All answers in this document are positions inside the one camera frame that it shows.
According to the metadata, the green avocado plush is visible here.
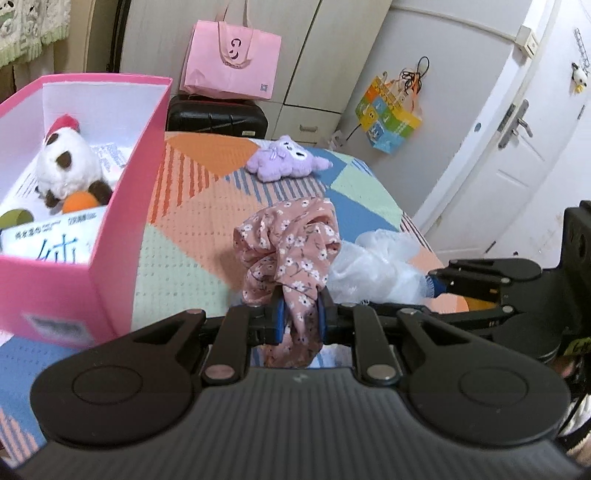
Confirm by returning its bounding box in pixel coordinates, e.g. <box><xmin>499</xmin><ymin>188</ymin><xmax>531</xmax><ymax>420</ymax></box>
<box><xmin>0</xmin><ymin>208</ymin><xmax>34</xmax><ymax>230</ymax></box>

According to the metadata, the red strawberry plush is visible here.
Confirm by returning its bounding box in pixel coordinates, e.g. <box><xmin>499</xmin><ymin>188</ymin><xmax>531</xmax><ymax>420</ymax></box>
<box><xmin>45</xmin><ymin>114</ymin><xmax>80</xmax><ymax>140</ymax></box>

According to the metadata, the pink floral cloth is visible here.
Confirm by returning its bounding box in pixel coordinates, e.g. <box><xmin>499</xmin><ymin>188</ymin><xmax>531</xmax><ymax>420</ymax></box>
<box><xmin>233</xmin><ymin>197</ymin><xmax>341</xmax><ymax>368</ymax></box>

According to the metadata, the colourful paper gift bag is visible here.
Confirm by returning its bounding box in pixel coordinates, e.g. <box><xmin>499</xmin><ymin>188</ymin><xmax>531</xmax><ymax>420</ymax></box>
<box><xmin>356</xmin><ymin>56</ymin><xmax>431</xmax><ymax>155</ymax></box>

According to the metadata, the pink tote bag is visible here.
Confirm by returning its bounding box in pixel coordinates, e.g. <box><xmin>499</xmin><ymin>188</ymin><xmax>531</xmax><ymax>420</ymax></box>
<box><xmin>179</xmin><ymin>2</ymin><xmax>281</xmax><ymax>101</ymax></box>

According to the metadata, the beige wardrobe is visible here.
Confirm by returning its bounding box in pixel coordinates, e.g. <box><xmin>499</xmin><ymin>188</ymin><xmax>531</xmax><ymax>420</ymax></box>
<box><xmin>119</xmin><ymin>0</ymin><xmax>394</xmax><ymax>146</ymax></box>

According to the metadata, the cream knit cardigan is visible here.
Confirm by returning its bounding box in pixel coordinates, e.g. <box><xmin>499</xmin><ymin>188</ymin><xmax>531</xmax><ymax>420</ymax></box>
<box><xmin>0</xmin><ymin>0</ymin><xmax>71</xmax><ymax>67</ymax></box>

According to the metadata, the purple kuromi plush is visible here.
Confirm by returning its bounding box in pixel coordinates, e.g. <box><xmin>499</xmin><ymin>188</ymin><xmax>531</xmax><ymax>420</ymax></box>
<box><xmin>245</xmin><ymin>135</ymin><xmax>332</xmax><ymax>183</ymax></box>

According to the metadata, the large wet wipes pack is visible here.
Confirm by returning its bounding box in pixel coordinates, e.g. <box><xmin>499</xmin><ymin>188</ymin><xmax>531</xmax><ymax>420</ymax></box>
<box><xmin>1</xmin><ymin>206</ymin><xmax>107</xmax><ymax>264</ymax></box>

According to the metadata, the white panda plush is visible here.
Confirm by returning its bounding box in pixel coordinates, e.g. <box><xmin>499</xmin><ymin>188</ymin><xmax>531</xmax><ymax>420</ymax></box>
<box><xmin>35</xmin><ymin>126</ymin><xmax>112</xmax><ymax>208</ymax></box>

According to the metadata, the small tissue pack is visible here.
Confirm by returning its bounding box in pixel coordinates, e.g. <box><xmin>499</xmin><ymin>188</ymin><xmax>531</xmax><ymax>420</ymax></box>
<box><xmin>91</xmin><ymin>143</ymin><xmax>127</xmax><ymax>187</ymax></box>

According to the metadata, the black suitcase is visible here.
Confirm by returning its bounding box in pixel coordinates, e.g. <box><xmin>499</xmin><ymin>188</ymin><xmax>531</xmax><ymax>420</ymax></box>
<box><xmin>166</xmin><ymin>94</ymin><xmax>269</xmax><ymax>139</ymax></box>

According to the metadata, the pink storage box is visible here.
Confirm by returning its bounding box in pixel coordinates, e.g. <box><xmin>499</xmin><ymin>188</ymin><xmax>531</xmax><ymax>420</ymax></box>
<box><xmin>1</xmin><ymin>73</ymin><xmax>171</xmax><ymax>347</ymax></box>

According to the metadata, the white door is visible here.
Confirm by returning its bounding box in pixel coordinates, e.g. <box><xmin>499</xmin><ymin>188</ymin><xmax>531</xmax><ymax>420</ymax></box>
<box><xmin>426</xmin><ymin>1</ymin><xmax>590</xmax><ymax>262</ymax></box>

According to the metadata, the patchwork tablecloth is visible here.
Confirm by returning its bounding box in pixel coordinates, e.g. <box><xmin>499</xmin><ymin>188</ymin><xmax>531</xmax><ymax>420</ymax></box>
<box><xmin>1</xmin><ymin>133</ymin><xmax>440</xmax><ymax>464</ymax></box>

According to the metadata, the metal door handle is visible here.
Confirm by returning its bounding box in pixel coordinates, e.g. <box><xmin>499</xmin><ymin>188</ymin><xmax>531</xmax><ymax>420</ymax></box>
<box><xmin>498</xmin><ymin>99</ymin><xmax>534</xmax><ymax>150</ymax></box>

